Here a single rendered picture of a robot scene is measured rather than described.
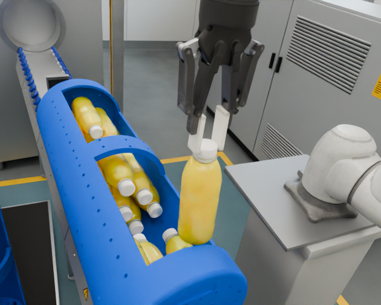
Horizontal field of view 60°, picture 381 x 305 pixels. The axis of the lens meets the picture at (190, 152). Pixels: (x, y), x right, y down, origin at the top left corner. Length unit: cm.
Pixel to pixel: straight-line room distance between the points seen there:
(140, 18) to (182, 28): 75
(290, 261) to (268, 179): 28
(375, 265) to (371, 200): 169
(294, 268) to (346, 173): 34
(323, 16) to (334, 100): 54
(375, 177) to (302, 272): 36
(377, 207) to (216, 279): 53
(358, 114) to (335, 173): 120
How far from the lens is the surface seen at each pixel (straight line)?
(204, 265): 60
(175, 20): 586
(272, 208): 108
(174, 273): 58
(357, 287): 245
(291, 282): 117
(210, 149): 53
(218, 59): 46
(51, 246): 208
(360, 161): 101
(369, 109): 214
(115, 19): 180
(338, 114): 229
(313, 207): 111
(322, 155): 103
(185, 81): 45
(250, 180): 116
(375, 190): 98
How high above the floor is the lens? 170
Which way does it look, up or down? 33 degrees down
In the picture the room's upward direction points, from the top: 8 degrees clockwise
